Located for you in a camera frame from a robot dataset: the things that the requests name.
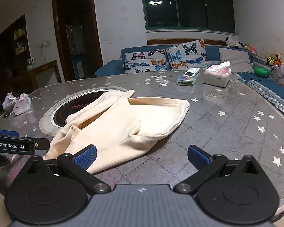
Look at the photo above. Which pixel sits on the dark window with green frame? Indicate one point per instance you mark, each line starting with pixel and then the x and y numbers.
pixel 210 15

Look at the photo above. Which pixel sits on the clear plastic storage bin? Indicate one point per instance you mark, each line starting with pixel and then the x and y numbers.
pixel 282 76

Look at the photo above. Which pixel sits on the wooden side cabinet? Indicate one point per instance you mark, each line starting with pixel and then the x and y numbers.
pixel 28 80

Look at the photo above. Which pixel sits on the white remote control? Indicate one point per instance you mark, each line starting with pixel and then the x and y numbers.
pixel 192 72

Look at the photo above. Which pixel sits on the colourful plush toys pile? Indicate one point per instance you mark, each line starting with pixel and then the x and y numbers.
pixel 272 60

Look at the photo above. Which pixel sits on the round black induction cooktop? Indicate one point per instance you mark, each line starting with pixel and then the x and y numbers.
pixel 55 117

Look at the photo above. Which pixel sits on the green bowl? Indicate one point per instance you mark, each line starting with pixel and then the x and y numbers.
pixel 261 72

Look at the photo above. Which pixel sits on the right butterfly print pillow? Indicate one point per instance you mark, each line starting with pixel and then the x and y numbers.
pixel 188 55

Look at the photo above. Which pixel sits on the grey plain cushion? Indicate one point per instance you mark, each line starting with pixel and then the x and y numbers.
pixel 239 60

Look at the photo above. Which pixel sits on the left butterfly print pillow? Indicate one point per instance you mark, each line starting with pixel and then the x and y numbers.
pixel 151 61

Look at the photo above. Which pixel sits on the dark wooden door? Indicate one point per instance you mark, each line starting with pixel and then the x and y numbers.
pixel 77 38

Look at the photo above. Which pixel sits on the white tissue box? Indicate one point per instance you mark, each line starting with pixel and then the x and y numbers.
pixel 218 75

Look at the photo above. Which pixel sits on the butterfly print pillow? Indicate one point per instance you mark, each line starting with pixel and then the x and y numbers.
pixel 188 55
pixel 151 61

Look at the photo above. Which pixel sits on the grey star pattern table mat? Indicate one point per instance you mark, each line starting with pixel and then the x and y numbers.
pixel 233 121

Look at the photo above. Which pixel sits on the cream fabric garment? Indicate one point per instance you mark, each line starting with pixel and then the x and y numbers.
pixel 120 126

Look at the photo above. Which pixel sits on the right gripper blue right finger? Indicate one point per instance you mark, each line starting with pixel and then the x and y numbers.
pixel 208 166

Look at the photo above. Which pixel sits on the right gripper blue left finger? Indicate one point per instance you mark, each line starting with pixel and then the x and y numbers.
pixel 75 166

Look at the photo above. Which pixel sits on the black white plush toy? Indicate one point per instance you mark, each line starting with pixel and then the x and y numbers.
pixel 230 42

